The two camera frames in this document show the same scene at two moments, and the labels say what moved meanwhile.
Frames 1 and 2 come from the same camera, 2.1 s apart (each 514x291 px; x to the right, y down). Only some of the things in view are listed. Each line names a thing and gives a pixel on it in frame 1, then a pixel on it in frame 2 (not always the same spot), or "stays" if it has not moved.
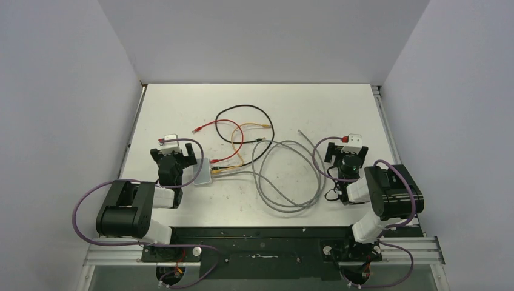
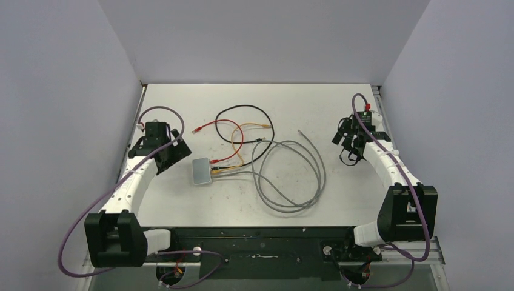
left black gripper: x=186 y=160 → x=179 y=151
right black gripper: x=334 y=150 → x=345 y=128
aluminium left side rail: x=142 y=94 stays
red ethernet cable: x=215 y=161 stays
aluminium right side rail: x=391 y=136 stays
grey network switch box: x=203 y=176 stays
